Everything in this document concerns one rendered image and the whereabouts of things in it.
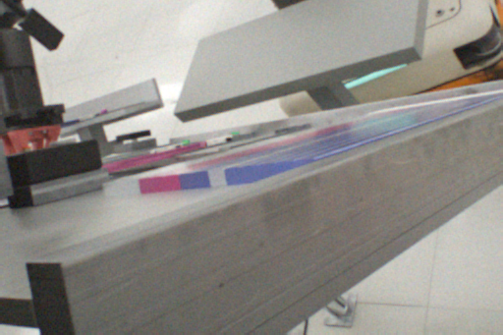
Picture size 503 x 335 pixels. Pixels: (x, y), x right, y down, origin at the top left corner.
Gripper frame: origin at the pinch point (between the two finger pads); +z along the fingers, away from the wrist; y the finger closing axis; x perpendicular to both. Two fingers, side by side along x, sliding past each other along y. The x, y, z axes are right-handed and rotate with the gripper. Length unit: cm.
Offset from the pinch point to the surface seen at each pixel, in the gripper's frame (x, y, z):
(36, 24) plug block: -8.6, 19.8, -16.3
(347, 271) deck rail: -22, 60, 5
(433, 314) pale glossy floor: 85, 12, 50
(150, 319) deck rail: -34, 60, 3
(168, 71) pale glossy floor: 157, -130, -30
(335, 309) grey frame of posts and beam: 80, -11, 49
